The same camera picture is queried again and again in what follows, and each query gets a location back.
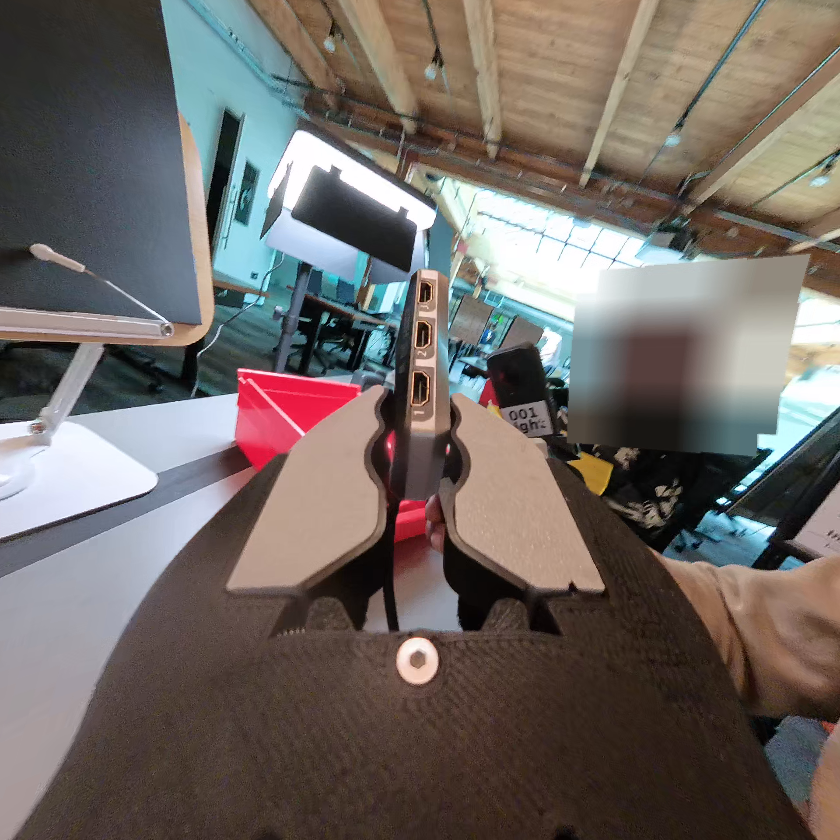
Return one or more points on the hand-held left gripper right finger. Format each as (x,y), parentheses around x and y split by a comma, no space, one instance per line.
(518,505)

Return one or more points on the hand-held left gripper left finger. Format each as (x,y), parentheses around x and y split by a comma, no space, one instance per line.
(308,512)

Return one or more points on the red storage bin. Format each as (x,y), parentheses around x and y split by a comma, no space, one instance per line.
(289,420)

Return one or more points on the person's right forearm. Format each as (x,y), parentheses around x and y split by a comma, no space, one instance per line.
(768,630)

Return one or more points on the person's right hand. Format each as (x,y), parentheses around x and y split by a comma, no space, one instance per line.
(435,525)

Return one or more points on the whiteboard with writing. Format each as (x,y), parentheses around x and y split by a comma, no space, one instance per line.
(469,318)
(522,331)

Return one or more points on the yellow storage bin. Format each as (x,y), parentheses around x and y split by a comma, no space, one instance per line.
(590,472)

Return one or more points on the ceiling light bulb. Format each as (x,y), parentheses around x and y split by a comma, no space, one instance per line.
(431,69)
(329,43)

